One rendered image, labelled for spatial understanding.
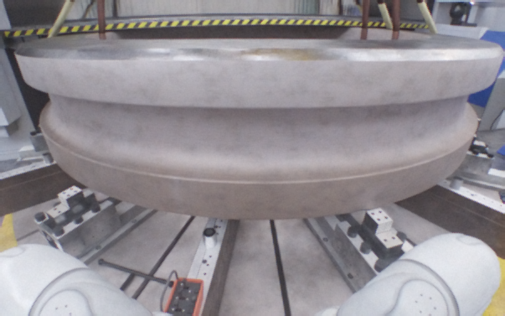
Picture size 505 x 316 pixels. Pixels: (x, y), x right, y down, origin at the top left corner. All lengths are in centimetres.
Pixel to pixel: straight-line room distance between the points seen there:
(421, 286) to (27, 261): 61
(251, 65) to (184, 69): 29
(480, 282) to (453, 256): 5
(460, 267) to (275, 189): 102
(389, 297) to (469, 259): 19
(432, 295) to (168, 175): 130
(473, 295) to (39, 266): 69
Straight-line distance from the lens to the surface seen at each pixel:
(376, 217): 174
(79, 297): 44
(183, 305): 131
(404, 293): 43
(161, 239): 230
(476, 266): 57
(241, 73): 116
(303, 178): 142
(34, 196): 324
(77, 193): 215
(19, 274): 56
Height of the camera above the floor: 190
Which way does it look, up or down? 29 degrees down
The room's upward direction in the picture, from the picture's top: straight up
